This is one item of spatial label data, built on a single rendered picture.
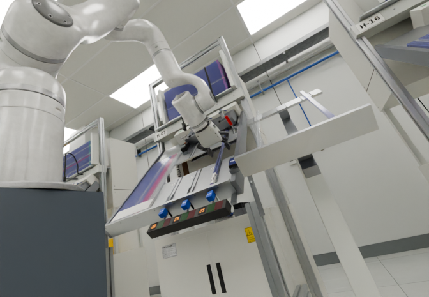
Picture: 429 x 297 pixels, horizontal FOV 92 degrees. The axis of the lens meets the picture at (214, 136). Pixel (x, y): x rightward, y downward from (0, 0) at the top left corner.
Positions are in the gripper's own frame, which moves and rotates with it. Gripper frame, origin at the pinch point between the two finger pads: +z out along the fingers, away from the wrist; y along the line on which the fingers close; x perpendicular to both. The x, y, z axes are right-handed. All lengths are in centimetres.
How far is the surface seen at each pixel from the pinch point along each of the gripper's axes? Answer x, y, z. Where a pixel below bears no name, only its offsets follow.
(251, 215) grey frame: 35.1, -11.1, 4.5
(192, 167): -38, 45, 29
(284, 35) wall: -258, -73, 33
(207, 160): -39, 31, 29
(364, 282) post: 49, -34, 26
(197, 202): 27.0, 8.0, -0.3
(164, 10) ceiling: -201, 41, -78
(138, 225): 27.1, 39.6, 0.5
